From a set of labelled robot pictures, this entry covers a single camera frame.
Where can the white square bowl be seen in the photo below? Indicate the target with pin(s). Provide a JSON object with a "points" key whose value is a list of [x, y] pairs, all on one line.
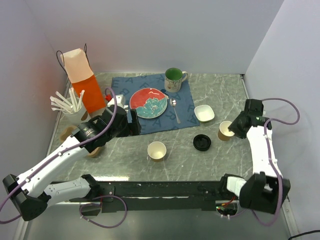
{"points": [[204, 113]]}

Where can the brown paper coffee cup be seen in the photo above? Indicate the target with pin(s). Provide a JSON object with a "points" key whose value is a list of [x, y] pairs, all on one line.
{"points": [[156, 151]]}

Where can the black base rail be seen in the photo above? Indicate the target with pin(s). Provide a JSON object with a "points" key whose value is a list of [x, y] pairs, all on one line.
{"points": [[159, 195]]}

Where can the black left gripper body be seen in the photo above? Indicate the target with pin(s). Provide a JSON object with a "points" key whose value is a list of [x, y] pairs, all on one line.
{"points": [[121, 131]]}

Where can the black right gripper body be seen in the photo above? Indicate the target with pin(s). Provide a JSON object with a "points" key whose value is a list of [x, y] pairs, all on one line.
{"points": [[235, 126]]}

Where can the black plastic cup lid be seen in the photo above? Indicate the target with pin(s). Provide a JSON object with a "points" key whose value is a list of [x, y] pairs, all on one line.
{"points": [[202, 142]]}

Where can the white wrapped straws bundle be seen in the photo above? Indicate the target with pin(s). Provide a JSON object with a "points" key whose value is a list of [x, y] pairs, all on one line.
{"points": [[62, 104]]}

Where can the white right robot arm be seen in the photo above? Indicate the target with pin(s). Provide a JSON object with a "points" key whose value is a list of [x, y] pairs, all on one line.
{"points": [[266, 189]]}

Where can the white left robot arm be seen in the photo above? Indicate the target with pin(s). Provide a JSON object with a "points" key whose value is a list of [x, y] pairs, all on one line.
{"points": [[33, 191]]}

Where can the brown cardboard cup carrier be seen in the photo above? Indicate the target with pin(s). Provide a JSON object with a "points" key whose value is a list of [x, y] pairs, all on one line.
{"points": [[66, 135]]}

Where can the green interior ceramic mug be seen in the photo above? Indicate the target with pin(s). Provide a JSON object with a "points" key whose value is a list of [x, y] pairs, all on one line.
{"points": [[173, 79]]}

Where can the orange paper bag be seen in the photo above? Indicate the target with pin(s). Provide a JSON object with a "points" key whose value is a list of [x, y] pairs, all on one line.
{"points": [[76, 65]]}

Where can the silver spoon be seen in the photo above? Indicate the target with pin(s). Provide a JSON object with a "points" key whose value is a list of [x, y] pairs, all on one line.
{"points": [[173, 103]]}

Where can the white straw holder cup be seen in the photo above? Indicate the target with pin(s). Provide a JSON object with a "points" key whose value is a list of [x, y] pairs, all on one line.
{"points": [[77, 117]]}

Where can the red teal floral plate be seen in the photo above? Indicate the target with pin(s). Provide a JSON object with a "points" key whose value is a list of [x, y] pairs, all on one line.
{"points": [[149, 103]]}

